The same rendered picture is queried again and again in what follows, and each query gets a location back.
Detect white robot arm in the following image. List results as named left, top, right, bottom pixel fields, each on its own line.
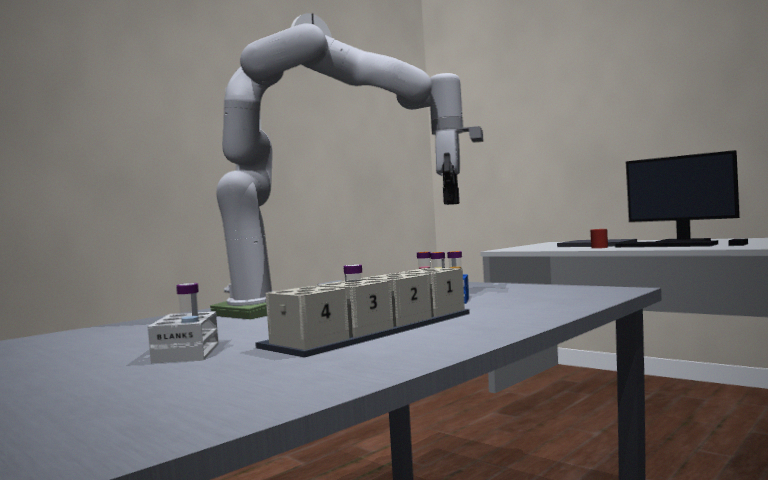
left=216, top=24, right=484, bottom=306

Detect white tube rack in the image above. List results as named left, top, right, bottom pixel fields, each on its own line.
left=148, top=311, right=219, bottom=363

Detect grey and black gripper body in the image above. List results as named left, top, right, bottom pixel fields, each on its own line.
left=432, top=128, right=463, bottom=176

